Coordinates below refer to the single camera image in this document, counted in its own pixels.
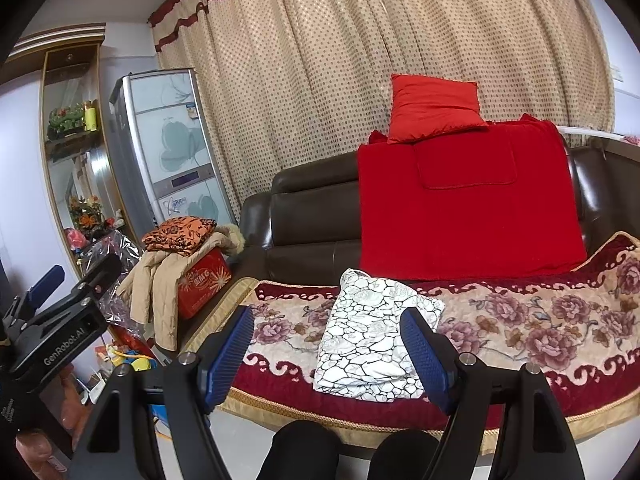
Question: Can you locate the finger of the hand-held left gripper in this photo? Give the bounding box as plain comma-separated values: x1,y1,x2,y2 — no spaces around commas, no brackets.
0,265,67,333
30,254,124,333

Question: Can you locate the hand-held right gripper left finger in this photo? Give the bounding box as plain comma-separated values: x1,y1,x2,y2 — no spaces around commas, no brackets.
70,306,256,480

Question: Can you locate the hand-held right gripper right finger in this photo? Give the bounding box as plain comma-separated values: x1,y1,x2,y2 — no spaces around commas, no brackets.
400,307,586,480

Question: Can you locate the white black-patterned coat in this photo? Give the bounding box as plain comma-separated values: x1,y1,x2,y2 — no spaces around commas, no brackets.
312,268,446,402

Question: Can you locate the person's left hand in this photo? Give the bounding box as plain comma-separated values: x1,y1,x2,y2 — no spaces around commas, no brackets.
15,364,85,480

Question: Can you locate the clear plastic bag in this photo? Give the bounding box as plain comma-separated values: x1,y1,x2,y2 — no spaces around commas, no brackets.
82,230,146,326

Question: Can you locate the artificial flower arrangement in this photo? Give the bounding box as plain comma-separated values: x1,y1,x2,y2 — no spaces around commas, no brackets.
67,195,108,238

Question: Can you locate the beige padded jacket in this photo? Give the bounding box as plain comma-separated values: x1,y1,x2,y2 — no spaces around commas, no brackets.
116,224,246,352

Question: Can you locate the red cardboard box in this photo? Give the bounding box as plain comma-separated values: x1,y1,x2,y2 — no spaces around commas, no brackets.
175,249,233,320

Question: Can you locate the colourful plastic toy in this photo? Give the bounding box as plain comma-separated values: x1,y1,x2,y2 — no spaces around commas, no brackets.
107,342,156,373

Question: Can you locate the orange black patterned cloth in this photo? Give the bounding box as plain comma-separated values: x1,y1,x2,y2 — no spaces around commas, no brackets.
141,216,218,257

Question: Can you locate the person's right leg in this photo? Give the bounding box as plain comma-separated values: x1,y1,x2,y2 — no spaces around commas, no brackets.
367,429,442,480

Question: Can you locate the person's leg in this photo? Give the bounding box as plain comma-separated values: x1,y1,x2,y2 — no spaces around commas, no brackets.
367,429,442,480
257,420,342,480

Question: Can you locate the red floral blanket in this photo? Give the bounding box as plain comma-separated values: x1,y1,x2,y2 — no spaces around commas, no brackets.
200,231,640,456

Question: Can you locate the person's left leg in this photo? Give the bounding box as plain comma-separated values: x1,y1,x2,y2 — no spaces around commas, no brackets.
257,420,342,480

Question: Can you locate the red blanket on sofa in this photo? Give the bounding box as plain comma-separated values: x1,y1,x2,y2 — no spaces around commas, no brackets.
357,115,588,281

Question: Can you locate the silver floral refrigerator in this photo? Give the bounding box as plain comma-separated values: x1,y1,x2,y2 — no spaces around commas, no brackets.
102,67,238,241

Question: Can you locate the green ornament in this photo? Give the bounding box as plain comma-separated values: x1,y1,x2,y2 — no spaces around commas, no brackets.
47,105,86,136

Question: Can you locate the dark brown leather sofa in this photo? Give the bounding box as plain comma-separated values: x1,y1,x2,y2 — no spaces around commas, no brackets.
185,132,640,361

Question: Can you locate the wooden display cabinet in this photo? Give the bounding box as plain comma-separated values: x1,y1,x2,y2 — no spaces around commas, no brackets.
10,22,131,271

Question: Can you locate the small red pillow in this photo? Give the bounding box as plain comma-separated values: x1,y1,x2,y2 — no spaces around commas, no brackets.
387,74,490,145

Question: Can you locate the white ledge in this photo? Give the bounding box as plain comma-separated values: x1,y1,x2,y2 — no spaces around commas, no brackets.
555,125,628,142

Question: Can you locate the beige dotted curtain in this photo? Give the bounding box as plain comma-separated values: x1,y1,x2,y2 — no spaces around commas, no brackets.
147,0,616,226

